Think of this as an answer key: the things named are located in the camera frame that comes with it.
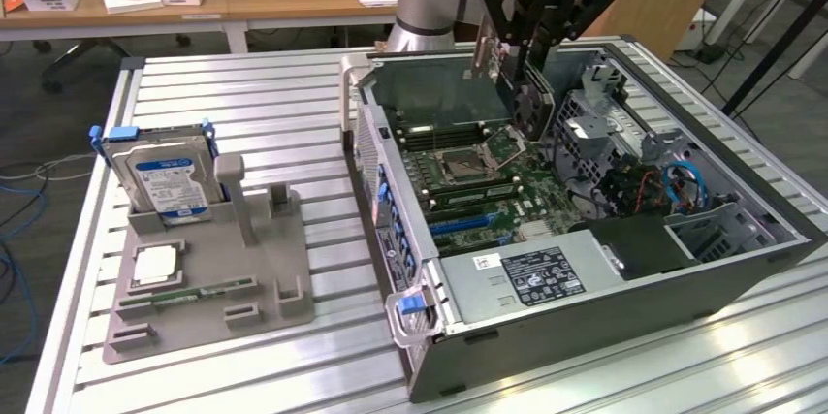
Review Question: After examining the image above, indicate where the graphics card with metal bracket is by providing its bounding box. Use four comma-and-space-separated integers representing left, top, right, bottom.
469, 20, 557, 143

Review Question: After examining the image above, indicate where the grey metal drive cage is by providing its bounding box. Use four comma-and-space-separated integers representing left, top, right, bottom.
551, 88, 651, 192

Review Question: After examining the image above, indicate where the black RAM slot bank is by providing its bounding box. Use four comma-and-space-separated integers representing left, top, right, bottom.
394, 121, 486, 153
417, 174, 523, 214

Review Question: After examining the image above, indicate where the metal socket cover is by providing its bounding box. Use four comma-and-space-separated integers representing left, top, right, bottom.
481, 127, 529, 168

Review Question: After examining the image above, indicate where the black stand pole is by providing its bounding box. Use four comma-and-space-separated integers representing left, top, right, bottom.
718, 0, 828, 117

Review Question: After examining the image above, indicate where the CPU socket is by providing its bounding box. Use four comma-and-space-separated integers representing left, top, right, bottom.
435, 146, 502, 187

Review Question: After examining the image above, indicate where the green motherboard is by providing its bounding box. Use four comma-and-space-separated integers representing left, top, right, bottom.
385, 104, 594, 260

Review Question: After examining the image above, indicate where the blue expansion slot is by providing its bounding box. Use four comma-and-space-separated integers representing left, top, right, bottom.
427, 213, 502, 237

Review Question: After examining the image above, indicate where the silver chipset heatsink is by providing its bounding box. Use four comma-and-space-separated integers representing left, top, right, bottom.
515, 221, 551, 241

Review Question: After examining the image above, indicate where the grey disk bay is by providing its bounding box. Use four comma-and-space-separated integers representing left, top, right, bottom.
663, 203, 777, 265

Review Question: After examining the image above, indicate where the grey power supply unit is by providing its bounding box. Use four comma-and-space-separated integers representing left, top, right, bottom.
438, 231, 626, 326

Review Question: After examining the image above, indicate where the blue case latch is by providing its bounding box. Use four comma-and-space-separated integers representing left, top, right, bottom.
394, 293, 433, 321

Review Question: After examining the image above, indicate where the hard disk with blue carrier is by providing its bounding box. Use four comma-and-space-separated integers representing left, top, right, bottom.
83, 117, 227, 231

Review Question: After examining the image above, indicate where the black office chair base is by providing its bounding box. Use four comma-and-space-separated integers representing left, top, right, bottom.
38, 38, 130, 93

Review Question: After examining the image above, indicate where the open black PC case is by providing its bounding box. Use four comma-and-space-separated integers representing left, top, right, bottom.
339, 42, 828, 404

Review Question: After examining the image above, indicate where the silver CPU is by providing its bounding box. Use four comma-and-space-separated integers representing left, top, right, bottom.
130, 247, 182, 287

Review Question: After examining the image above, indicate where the green RAM stick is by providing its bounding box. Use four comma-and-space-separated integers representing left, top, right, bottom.
149, 281, 251, 308

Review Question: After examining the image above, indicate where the grey parts rack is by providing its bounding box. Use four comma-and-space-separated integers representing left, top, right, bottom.
102, 152, 318, 367

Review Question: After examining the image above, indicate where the red wire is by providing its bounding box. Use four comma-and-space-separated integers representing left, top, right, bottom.
634, 169, 650, 214

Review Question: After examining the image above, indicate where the blue wire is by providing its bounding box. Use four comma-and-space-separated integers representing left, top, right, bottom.
658, 159, 713, 215

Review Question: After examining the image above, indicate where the white floor cable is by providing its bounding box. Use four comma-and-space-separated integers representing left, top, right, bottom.
0, 151, 98, 182

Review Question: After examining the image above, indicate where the blue floor cable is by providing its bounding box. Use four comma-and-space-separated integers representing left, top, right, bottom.
0, 188, 50, 366

